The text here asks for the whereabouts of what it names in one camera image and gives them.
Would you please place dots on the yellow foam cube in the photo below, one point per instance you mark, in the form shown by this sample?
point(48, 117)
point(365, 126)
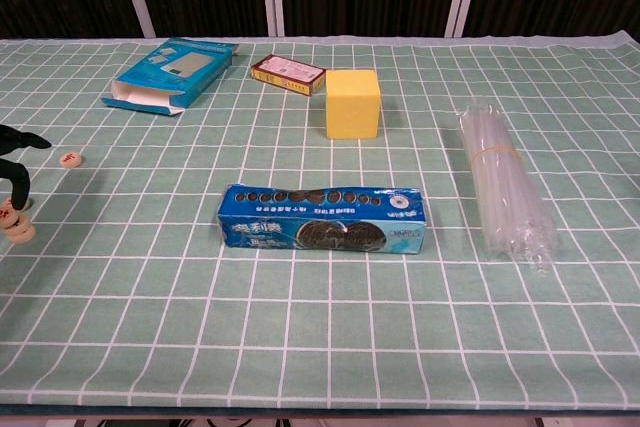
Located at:
point(350, 107)

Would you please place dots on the green checked tablecloth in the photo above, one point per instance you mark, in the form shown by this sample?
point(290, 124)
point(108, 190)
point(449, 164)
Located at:
point(320, 327)

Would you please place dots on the small red cardboard box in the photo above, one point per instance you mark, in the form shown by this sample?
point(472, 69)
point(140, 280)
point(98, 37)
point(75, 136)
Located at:
point(287, 72)

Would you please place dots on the clear plastic straw bundle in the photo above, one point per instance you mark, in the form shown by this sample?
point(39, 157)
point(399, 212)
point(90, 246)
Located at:
point(505, 197)

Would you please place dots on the blue Oreo cookie box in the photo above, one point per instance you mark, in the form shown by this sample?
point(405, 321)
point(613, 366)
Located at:
point(260, 232)

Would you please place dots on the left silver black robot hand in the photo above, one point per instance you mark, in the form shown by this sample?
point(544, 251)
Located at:
point(20, 139)

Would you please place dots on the yellow rubber band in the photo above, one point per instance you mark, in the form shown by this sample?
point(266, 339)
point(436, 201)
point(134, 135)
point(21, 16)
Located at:
point(500, 149)

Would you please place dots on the blue kitchen scale carton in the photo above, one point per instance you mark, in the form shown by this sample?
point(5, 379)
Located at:
point(175, 67)

